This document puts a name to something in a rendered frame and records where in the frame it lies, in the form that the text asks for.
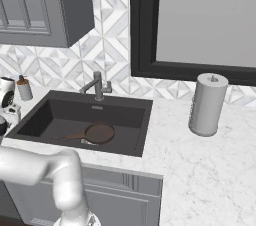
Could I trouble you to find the grey metal tap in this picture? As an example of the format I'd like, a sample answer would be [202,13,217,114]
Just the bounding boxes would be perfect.
[79,71,113,102]

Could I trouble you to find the grey soap dispenser brown collar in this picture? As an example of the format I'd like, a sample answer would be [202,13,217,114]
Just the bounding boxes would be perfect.
[16,74,34,102]

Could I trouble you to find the black framed window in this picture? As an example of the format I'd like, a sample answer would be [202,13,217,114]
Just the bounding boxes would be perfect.
[129,0,256,87]

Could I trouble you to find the grey wall cupboard door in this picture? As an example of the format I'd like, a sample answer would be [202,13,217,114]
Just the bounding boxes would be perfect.
[0,0,70,48]

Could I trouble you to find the dark grey sink basin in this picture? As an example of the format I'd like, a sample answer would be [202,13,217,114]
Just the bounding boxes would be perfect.
[5,89,154,158]

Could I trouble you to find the grey base cupboard door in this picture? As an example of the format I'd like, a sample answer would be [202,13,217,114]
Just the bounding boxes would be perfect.
[83,189,151,226]

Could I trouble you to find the white paper towel roll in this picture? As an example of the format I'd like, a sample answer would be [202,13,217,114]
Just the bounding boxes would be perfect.
[188,72,230,138]

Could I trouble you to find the brown frying pan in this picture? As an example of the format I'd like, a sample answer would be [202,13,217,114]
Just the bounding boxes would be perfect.
[59,122,116,146]

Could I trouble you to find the grey wall cupboard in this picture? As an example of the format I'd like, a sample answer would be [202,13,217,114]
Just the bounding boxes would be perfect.
[0,0,96,49]

